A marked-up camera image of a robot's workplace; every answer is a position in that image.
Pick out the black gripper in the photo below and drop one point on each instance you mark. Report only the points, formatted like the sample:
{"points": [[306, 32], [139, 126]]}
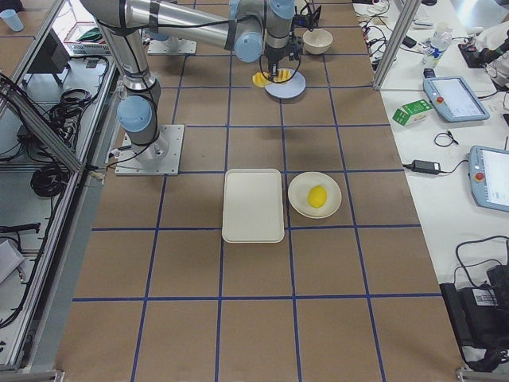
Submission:
{"points": [[274, 56]]}

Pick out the blue round plate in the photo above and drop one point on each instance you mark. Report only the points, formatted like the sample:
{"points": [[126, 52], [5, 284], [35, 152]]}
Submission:
{"points": [[290, 89]]}

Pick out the yellow lemon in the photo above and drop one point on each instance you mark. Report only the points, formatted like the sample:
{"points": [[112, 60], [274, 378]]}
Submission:
{"points": [[317, 196]]}

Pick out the white bowl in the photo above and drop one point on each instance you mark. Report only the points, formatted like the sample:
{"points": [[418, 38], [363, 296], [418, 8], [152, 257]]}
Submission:
{"points": [[318, 41]]}

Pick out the blue teach pendant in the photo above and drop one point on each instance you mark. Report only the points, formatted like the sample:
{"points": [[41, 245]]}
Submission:
{"points": [[454, 100], [488, 175]]}

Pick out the white rectangular tray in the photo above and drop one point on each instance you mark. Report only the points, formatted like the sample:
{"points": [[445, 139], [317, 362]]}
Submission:
{"points": [[253, 206]]}

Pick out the black power adapter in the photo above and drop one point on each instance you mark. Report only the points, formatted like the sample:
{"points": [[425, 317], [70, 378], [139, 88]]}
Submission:
{"points": [[428, 167]]}

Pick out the striped bread loaf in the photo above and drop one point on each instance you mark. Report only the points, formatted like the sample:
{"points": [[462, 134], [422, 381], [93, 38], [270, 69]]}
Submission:
{"points": [[263, 79]]}

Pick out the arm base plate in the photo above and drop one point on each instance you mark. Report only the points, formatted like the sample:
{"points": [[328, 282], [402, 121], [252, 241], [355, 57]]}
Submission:
{"points": [[172, 46], [160, 158]]}

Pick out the clear plastic bottle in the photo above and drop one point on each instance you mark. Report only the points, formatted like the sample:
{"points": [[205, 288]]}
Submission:
{"points": [[438, 44]]}

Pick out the cream round plate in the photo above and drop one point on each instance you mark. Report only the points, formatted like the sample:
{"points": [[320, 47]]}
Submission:
{"points": [[299, 188]]}

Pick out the aluminium frame post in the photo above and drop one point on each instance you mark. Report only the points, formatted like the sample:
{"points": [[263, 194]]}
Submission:
{"points": [[401, 27]]}

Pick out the green white carton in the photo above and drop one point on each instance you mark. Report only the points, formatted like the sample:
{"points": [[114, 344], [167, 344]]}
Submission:
{"points": [[411, 113]]}

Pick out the blue paper cup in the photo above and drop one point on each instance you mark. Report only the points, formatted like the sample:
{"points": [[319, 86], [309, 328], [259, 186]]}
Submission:
{"points": [[12, 20]]}

